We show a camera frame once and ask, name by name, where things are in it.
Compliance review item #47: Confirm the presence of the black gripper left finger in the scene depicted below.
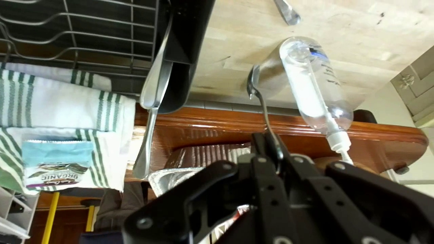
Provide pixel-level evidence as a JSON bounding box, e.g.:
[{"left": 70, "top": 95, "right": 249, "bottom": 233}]
[{"left": 121, "top": 131, "right": 296, "bottom": 244}]

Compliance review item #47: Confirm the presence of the black cutlery holder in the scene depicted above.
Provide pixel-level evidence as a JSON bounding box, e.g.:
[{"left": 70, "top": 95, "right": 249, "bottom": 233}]
[{"left": 155, "top": 0, "right": 217, "bottom": 114}]

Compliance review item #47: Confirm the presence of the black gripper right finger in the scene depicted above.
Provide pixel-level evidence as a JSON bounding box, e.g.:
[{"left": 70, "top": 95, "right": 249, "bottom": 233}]
[{"left": 270, "top": 134, "right": 434, "bottom": 244}]

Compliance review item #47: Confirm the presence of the silver metal spoon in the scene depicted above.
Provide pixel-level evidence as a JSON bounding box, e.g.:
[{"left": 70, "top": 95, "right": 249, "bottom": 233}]
[{"left": 245, "top": 45, "right": 290, "bottom": 175}]

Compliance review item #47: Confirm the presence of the teal food packet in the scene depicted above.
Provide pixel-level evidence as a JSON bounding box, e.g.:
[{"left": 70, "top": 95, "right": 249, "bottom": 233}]
[{"left": 20, "top": 138, "right": 96, "bottom": 191}]

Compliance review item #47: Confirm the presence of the aluminium foil tray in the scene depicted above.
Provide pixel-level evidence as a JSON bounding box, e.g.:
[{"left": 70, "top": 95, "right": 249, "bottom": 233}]
[{"left": 148, "top": 142, "right": 255, "bottom": 198}]

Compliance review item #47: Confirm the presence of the silver metal serving utensil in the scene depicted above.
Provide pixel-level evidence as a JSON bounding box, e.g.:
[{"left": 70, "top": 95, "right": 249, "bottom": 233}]
[{"left": 131, "top": 16, "right": 176, "bottom": 180}]

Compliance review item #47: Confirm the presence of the brown wooden tray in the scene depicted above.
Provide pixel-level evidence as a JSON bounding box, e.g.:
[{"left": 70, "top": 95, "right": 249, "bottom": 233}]
[{"left": 133, "top": 106, "right": 428, "bottom": 176}]

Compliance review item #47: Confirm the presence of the yellow wooden leg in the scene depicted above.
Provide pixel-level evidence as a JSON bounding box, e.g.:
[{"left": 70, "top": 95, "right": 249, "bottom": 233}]
[
  {"left": 84, "top": 202, "right": 99, "bottom": 235},
  {"left": 39, "top": 191, "right": 61, "bottom": 244}
]

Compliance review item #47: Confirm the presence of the grey drain tray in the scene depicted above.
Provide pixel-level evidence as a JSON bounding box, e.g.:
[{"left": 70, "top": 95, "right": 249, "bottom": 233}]
[{"left": 0, "top": 0, "right": 290, "bottom": 114}]

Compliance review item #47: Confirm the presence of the green striped white towel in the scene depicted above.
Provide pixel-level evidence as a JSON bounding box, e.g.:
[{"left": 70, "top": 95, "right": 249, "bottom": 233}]
[{"left": 0, "top": 61, "right": 137, "bottom": 195}]

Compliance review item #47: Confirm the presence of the white wire dish rack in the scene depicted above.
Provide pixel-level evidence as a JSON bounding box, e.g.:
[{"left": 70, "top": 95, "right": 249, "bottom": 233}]
[{"left": 0, "top": 0, "right": 163, "bottom": 79}]

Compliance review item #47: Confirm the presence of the clear hand sanitizer pump bottle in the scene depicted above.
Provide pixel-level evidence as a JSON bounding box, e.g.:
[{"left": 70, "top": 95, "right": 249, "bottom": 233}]
[{"left": 278, "top": 35, "right": 357, "bottom": 167}]

